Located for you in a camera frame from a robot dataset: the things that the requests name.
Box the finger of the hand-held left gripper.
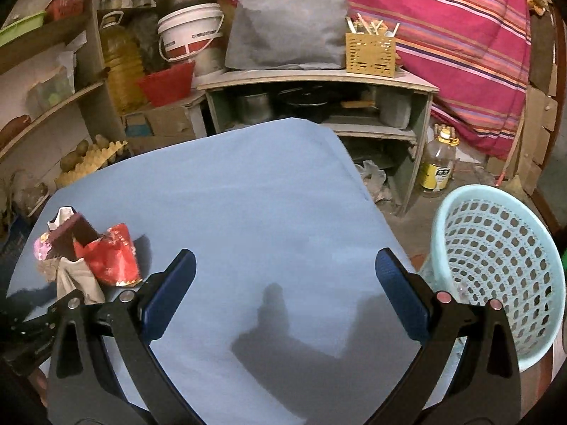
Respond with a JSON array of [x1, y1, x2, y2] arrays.
[[0, 290, 85, 347]]

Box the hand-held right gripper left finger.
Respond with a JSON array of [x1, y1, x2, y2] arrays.
[[46, 249, 209, 425]]

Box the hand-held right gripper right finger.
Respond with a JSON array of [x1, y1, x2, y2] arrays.
[[375, 248, 521, 425]]

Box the beige wrapper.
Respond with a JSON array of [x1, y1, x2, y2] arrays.
[[39, 256, 106, 305]]

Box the red foil wrapper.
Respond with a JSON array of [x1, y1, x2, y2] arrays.
[[74, 223, 143, 288]]

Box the dark red carton box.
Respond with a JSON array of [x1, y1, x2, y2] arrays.
[[48, 206, 102, 261]]

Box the light blue plastic basket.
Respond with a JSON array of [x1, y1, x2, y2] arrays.
[[419, 185, 567, 373]]

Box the person's left hand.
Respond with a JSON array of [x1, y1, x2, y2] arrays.
[[27, 365, 50, 408]]

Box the light blue tablecloth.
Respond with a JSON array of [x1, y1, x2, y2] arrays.
[[6, 117, 432, 425]]

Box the crumpled grey plastic bag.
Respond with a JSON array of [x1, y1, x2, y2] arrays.
[[357, 159, 393, 204]]

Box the clear yellow label bottle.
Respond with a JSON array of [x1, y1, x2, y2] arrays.
[[420, 125, 458, 198]]

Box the yellow egg tray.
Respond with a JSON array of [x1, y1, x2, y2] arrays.
[[55, 139, 129, 189]]

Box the cardboard box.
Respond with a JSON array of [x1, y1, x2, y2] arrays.
[[122, 104, 196, 142]]

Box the grey plastic container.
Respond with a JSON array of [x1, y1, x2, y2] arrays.
[[378, 93, 410, 127]]

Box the sweet potato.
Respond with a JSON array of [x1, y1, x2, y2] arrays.
[[0, 115, 34, 147]]

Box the small steel pot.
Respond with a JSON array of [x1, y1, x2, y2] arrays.
[[235, 92, 273, 125]]

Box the cardboard sheets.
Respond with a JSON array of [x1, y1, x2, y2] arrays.
[[516, 59, 559, 196]]

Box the red plastic bowl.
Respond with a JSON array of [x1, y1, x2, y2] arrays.
[[136, 61, 196, 108]]

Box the black pan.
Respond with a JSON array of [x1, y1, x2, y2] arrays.
[[277, 89, 331, 118]]

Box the clear plastic container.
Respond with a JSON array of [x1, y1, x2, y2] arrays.
[[27, 66, 74, 113]]

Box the yellow oil jug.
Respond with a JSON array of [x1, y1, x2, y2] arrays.
[[100, 10, 147, 116]]

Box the white plastic tub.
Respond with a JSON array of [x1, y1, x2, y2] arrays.
[[192, 46, 226, 77]]

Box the low wooden cabinet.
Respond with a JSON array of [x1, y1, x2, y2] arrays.
[[197, 68, 440, 217]]

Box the yellow utensil holder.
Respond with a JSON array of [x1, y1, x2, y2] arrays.
[[346, 32, 396, 76]]

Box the white plastic bucket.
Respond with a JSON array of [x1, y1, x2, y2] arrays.
[[157, 4, 224, 63]]

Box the pink striped cloth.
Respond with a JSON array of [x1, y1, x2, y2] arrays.
[[217, 0, 532, 160]]

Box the bundle of chopsticks and spoons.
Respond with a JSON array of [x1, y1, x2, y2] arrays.
[[348, 12, 400, 38]]

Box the wooden shelf unit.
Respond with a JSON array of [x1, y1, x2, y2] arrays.
[[0, 0, 129, 213]]

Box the grey cloth bag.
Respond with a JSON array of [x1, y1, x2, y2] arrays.
[[225, 0, 348, 72]]

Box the green plastic tray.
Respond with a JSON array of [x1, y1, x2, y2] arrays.
[[0, 11, 47, 47]]

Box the small red basket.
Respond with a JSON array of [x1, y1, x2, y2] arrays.
[[45, 0, 88, 22]]

